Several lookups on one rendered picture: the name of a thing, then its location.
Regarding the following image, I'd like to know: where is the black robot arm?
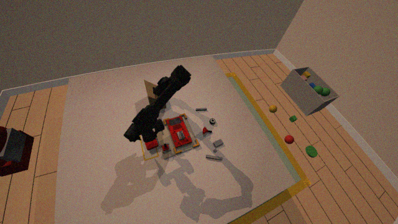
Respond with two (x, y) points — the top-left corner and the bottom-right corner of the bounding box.
(124, 65), (191, 142)

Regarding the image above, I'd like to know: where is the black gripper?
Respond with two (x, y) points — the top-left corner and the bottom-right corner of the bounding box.
(136, 119), (164, 141)

